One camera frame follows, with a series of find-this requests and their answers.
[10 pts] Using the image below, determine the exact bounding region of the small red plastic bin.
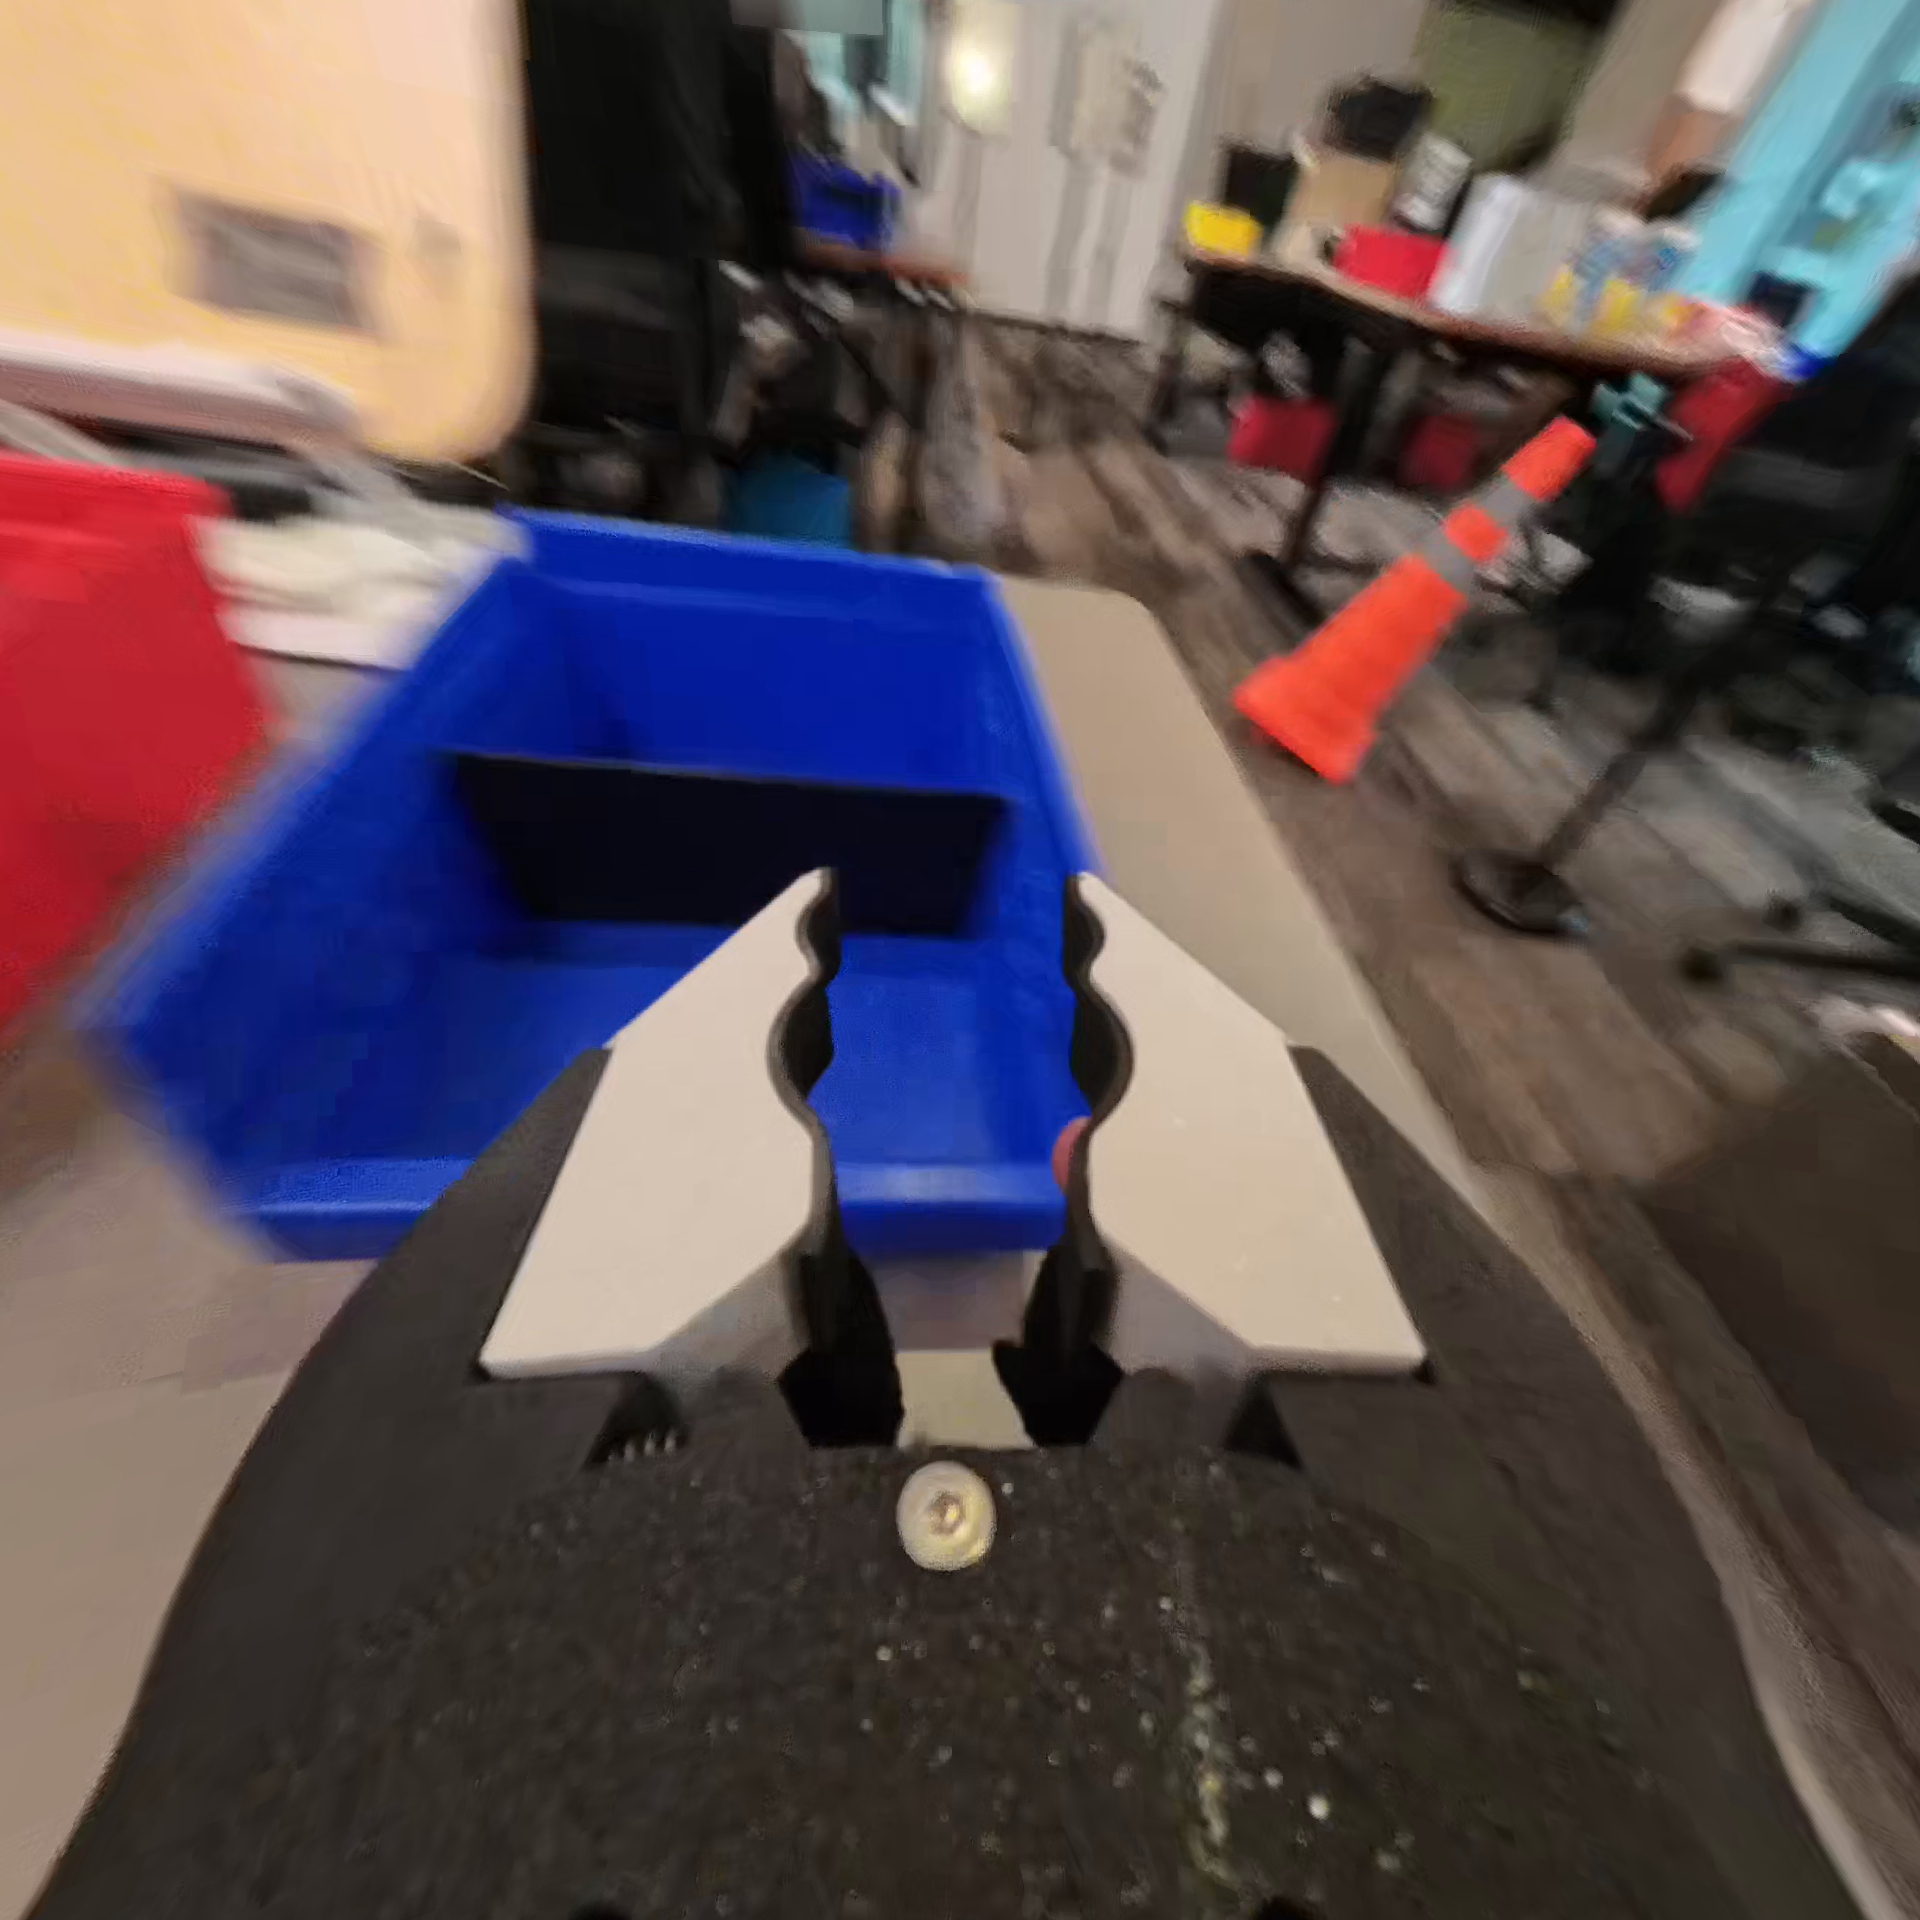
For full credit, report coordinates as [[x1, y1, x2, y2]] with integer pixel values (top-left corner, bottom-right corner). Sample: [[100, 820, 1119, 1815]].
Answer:
[[1228, 390, 1338, 485], [1332, 224, 1450, 292], [1396, 408, 1501, 493]]

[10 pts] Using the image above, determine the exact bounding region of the wooden book stand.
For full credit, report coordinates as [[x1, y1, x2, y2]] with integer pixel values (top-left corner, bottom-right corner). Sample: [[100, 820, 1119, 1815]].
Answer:
[[0, 0, 535, 668]]

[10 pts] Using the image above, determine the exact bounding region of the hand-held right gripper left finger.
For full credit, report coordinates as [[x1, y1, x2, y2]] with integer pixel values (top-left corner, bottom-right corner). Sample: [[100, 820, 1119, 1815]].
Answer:
[[481, 869, 904, 1449]]

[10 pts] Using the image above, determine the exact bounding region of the black bin divider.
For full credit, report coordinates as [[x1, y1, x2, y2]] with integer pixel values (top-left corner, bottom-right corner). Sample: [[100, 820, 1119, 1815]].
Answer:
[[452, 752, 1011, 932]]

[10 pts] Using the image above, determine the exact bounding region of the wooden work table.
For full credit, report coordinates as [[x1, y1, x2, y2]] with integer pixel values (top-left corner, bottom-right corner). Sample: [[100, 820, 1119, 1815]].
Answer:
[[1156, 239, 1804, 601]]

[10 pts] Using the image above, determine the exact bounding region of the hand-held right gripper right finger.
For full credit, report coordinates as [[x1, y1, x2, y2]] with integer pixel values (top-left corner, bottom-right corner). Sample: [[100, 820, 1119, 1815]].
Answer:
[[992, 875, 1429, 1449]]

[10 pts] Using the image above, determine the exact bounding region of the blue bag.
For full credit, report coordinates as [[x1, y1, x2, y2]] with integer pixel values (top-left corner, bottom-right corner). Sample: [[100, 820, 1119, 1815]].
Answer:
[[730, 454, 860, 549]]

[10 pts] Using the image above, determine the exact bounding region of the black office chair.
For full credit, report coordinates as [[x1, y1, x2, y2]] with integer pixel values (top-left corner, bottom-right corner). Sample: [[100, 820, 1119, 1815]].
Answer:
[[1651, 300, 1920, 977]]

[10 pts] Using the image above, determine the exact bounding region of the red plastic storage bin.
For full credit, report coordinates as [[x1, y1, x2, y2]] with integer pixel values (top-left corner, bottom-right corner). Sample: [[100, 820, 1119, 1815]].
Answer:
[[0, 449, 278, 1038]]

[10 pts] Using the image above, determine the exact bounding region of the orange traffic cone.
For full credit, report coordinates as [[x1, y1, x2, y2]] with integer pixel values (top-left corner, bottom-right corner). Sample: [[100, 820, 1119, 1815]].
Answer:
[[1235, 417, 1597, 784]]

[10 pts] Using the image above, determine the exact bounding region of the black pole stand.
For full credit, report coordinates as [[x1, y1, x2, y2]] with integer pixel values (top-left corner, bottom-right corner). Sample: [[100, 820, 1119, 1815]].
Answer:
[[1461, 601, 1787, 932]]

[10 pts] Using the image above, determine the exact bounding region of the blue box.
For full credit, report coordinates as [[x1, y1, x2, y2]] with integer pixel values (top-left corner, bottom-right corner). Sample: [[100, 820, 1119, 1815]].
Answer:
[[77, 507, 1105, 1261]]

